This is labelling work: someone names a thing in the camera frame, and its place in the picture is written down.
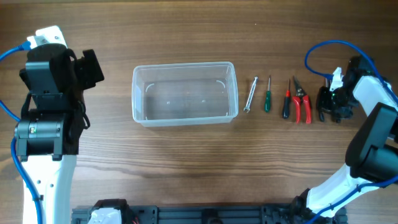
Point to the black red handled screwdriver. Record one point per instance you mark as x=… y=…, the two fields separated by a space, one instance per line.
x=286 y=106

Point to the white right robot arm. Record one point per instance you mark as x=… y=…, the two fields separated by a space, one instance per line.
x=370 y=163

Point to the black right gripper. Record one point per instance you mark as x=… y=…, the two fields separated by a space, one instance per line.
x=322 y=105

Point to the orange black needle-nose pliers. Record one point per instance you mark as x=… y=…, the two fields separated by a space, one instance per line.
x=321 y=116

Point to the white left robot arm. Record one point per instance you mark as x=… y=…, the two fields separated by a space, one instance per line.
x=53 y=117

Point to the clear plastic container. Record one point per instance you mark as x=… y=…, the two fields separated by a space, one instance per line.
x=184 y=94

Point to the silver combination wrench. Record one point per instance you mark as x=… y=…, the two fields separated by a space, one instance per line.
x=247 y=107

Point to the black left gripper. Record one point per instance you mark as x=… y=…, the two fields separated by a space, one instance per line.
x=88 y=70

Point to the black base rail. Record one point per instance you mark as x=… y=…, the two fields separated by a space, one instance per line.
x=118 y=211

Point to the green handled screwdriver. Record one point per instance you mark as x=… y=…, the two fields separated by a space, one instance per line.
x=267 y=104

